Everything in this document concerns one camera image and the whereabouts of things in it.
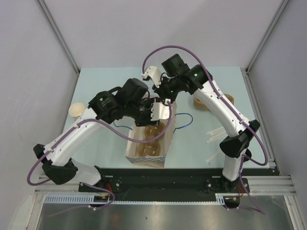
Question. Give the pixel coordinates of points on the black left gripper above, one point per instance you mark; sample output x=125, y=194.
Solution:
x=147, y=120

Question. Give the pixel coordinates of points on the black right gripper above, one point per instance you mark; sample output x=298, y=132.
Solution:
x=160, y=92

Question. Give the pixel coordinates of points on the single brown pulp cup carrier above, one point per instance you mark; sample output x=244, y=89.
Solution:
x=151, y=149

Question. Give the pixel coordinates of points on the blue checkered paper bag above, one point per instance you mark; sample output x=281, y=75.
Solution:
x=178, y=122

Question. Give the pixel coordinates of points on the white straw front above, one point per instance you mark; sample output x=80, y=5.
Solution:
x=213, y=156

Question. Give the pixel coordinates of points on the white straw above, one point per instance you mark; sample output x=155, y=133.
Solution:
x=213, y=156
x=215, y=138
x=215, y=130
x=218, y=133

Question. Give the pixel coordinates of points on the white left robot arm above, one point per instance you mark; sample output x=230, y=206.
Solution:
x=106, y=107

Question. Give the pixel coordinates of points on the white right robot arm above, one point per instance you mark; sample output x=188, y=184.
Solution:
x=199, y=82

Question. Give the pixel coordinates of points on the stack of brown paper cups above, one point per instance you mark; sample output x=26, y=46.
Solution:
x=76, y=110

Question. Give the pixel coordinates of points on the white wrapped straw back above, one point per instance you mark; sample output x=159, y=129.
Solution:
x=215, y=130

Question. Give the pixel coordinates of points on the stack of black cup lids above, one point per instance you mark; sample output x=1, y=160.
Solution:
x=247, y=155

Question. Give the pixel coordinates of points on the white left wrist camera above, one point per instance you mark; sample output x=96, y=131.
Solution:
x=159, y=111

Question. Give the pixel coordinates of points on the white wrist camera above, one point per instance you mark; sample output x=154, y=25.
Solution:
x=159, y=111
x=153, y=73

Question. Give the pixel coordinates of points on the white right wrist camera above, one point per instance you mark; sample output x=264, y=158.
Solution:
x=153, y=73

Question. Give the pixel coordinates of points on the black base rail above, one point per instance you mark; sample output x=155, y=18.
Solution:
x=162, y=185

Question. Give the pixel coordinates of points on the aluminium frame post right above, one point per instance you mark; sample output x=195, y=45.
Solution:
x=269, y=31

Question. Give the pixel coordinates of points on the aluminium frame post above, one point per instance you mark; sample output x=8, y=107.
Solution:
x=269, y=31
x=57, y=34

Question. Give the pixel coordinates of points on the aluminium frame rail right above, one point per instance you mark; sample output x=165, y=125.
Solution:
x=274, y=184

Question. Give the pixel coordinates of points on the aluminium frame post left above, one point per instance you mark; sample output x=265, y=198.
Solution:
x=57, y=34

